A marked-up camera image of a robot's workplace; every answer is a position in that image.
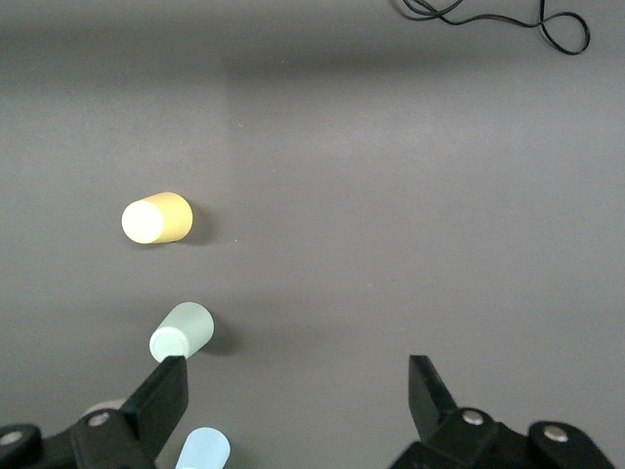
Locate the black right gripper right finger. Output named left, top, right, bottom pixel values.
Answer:
left=390, top=355, right=617, bottom=469

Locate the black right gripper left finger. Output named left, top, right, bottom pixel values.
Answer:
left=0, top=355, right=190, bottom=469

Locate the pale green plastic cup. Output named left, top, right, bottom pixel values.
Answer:
left=148, top=301, right=215, bottom=363

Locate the yellow plastic cup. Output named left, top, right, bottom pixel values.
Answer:
left=120, top=192, right=194, bottom=244

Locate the light blue plastic cup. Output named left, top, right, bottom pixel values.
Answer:
left=174, top=426, right=231, bottom=469

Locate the loose thin black cable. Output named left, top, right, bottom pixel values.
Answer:
left=390, top=0, right=591, bottom=56

